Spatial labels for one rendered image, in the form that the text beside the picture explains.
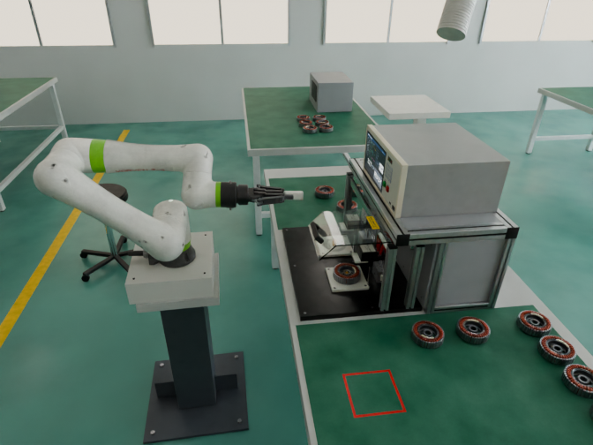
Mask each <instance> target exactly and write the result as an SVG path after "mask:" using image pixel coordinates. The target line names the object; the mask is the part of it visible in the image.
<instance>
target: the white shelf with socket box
mask: <svg viewBox="0 0 593 445"><path fill-rule="evenodd" d="M371 103H372V104H373V105H374V106H375V107H376V108H377V109H378V110H379V111H380V112H381V113H382V114H383V115H384V116H385V117H386V118H387V119H388V120H396V119H414V120H413V124H426V118H450V115H451V111H449V110H448V109H446V108H444V107H443V106H441V105H440V104H438V103H437V102H435V101H434V100H433V99H431V98H430V97H428V96H427V95H425V94H420V95H384V96H371Z"/></svg>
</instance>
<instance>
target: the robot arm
mask: <svg viewBox="0 0 593 445"><path fill-rule="evenodd" d="M212 168H213V155H212V152H211V151H210V149H209V148H208V147H206V146H204V145H202V144H188V145H147V144H136V143H128V142H122V141H115V140H95V139H83V138H64V139H61V140H59V141H58V142H57V143H56V144H55V145H54V146H53V147H52V149H51V151H50V153H49V155H48V156H47V157H46V158H45V159H44V160H43V161H41V162H40V163H39V164H38V165H37V166H36V168H35V169H34V174H33V179H34V184H35V186H36V187H37V189H38V190H39V191H40V192H42V193H43V194H45V195H47V196H49V197H51V198H53V199H56V200H59V201H61V202H63V203H65V204H67V205H69V206H71V207H74V208H76V209H78V210H80V211H82V212H83V213H85V214H87V215H90V216H92V217H93V218H95V219H97V220H98V221H100V222H102V223H104V224H106V225H108V226H109V227H110V228H112V229H113V230H116V231H117V232H119V233H120V234H122V235H123V236H125V237H126V238H128V239H130V240H131V241H132V242H133V243H135V244H136V245H138V246H139V247H140V248H142V249H143V251H129V252H128V255H129V256H143V257H144V258H146V259H147V258H148V260H149V265H155V264H157V263H159V262H160V263H161V264H162V265H163V266H164V267H167V268H180V267H184V266H186V265H188V264H190V263H191V262H193V261H194V259H195V257H196V253H195V249H194V248H193V247H192V246H191V230H190V223H189V216H188V210H187V207H189V208H191V209H196V210H199V209H203V208H208V207H229V210H232V208H234V207H236V204H237V203H238V205H248V202H252V203H254V202H256V203H257V206H258V207H260V206H263V205H269V204H277V203H283V202H284V200H302V199H303V195H304V193H303V191H284V188H281V187H272V186H265V185H257V186H256V187H252V188H248V185H238V186H236V182H231V181H229V182H214V181H213V180H212ZM142 170H158V171H180V172H183V174H184V175H183V184H182V191H181V197H182V200H183V202H184V203H183V202H182V201H179V200H165V201H162V202H160V203H159V204H157V205H156V206H155V207H154V210H153V217H152V216H150V215H147V214H146V213H144V212H142V211H140V210H138V209H136V208H135V207H133V206H131V205H129V204H128V203H126V202H124V201H123V200H120V199H119V198H118V197H117V196H115V195H114V194H112V193H110V192H108V191H107V190H105V189H104V188H103V187H101V186H100V185H98V184H96V183H95V182H94V181H93V180H92V179H90V178H89V177H87V176H86V175H85V174H83V173H105V172H106V173H116V172H126V171H142Z"/></svg>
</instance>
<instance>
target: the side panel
mask: <svg viewBox="0 0 593 445"><path fill-rule="evenodd" d="M515 240H516V238H511V239H495V240H482V241H469V242H455V243H442V244H439V248H438V252H437V257H436V260H435V265H434V269H433V274H432V281H431V286H430V290H429V295H428V299H427V303H426V308H424V311H425V314H428V313H448V312H458V311H468V310H478V309H489V308H494V307H495V305H496V302H497V299H498V295H499V291H500V288H501V285H502V282H503V279H504V276H505V273H506V271H507V265H508V262H509V260H510V257H511V253H512V251H513V248H514V243H515Z"/></svg>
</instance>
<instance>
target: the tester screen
mask: <svg viewBox="0 0 593 445"><path fill-rule="evenodd" d="M385 156H386V154H385V153H384V151H383V150H382V149H381V148H380V147H379V145H378V144H377V143H376V142H375V140H374V139H373V138H372V136H371V135H370V134H369V133H368V134H367V144H366V153H365V161H366V163H367V164H368V162H367V161H368V158H369V159H370V161H371V162H372V167H370V165H369V164H368V166H369V167H370V169H371V170H372V172H373V175H374V167H375V168H376V170H377V171H378V172H379V174H380V175H381V176H382V178H383V175H382V173H381V172H380V171H379V169H378V167H377V166H376V165H375V160H376V158H377V159H378V161H379V162H380V163H381V165H382V166H383V167H384V163H385ZM364 166H365V163H364ZM365 168H366V169H367V167H366V166H365ZM367 170H368V169H367ZM368 172H369V173H370V175H371V176H372V178H373V175H372V174H371V172H370V171H369V170H368ZM373 180H374V178H373ZM374 181H375V180H374ZM375 183H376V181H375ZM376 184H377V183H376ZM377 185H378V184H377ZM379 189H380V188H379ZM380 190H381V189H380Z"/></svg>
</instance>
